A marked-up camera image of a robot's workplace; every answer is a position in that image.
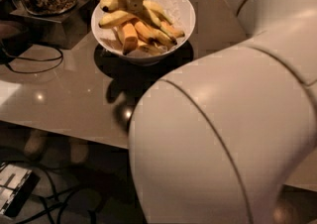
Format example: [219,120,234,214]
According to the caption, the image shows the small banana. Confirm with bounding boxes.
[138,40,162,56]
[161,21,185,38]

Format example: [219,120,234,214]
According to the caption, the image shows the dark round object left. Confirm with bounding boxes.
[0,20,31,57]

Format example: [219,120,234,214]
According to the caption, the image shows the black floor cables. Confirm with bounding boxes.
[13,160,100,224]

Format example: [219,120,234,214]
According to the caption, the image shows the orange peeled banana piece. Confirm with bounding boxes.
[117,22,138,55]

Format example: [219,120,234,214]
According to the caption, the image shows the small banana bottom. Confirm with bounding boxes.
[138,40,162,56]

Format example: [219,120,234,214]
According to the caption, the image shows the long yellow banana top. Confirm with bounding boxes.
[98,10,136,29]

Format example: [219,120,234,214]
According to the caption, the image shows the dark square pedestal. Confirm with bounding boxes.
[10,0,95,50]

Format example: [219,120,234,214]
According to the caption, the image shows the black cable on table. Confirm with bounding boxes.
[0,41,64,75]

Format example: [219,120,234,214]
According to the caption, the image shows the small banana right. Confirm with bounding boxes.
[161,21,185,38]

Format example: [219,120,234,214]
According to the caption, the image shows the white ceramic bowl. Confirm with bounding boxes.
[90,0,196,67]

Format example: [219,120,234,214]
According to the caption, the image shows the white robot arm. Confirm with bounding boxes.
[129,0,317,224]

